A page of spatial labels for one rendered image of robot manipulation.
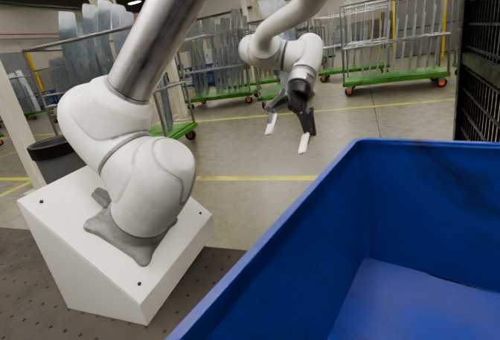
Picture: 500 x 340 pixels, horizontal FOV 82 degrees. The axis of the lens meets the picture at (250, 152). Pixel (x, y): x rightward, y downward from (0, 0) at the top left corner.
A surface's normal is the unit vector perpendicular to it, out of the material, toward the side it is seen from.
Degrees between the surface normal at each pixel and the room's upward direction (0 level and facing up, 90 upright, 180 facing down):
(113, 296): 90
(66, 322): 0
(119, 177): 77
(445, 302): 0
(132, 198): 85
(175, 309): 0
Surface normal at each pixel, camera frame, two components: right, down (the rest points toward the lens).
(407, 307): -0.16, -0.93
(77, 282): -0.32, 0.36
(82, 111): -0.42, 0.06
